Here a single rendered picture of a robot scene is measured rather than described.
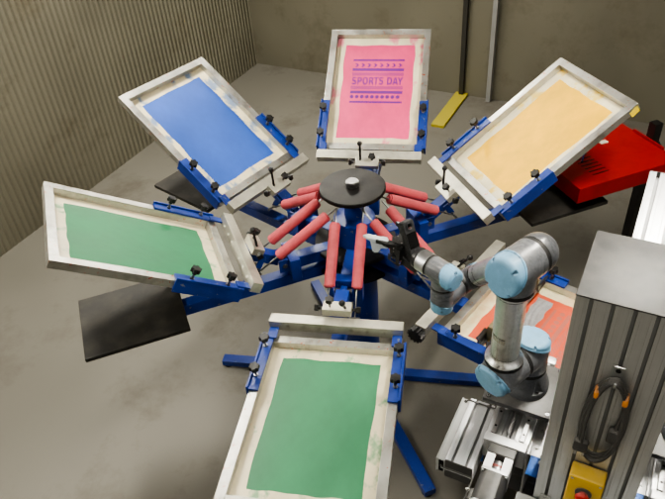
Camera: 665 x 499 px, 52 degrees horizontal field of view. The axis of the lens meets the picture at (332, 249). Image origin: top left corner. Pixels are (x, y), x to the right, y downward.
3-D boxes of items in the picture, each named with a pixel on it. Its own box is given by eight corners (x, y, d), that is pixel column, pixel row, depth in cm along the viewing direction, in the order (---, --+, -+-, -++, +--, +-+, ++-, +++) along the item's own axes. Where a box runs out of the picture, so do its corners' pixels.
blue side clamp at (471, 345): (507, 367, 271) (509, 356, 267) (501, 375, 268) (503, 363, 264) (442, 336, 287) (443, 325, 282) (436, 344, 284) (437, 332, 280)
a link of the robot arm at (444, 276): (446, 299, 208) (447, 278, 203) (422, 281, 215) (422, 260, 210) (464, 287, 212) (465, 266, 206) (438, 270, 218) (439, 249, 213)
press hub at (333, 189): (411, 368, 396) (413, 173, 312) (370, 413, 373) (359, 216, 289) (357, 339, 417) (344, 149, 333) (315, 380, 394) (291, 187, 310)
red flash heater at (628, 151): (617, 138, 390) (620, 119, 383) (674, 176, 356) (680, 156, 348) (524, 163, 376) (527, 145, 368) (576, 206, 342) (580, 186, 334)
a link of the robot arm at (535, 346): (555, 364, 217) (561, 335, 209) (528, 386, 211) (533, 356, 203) (524, 344, 225) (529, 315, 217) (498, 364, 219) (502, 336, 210)
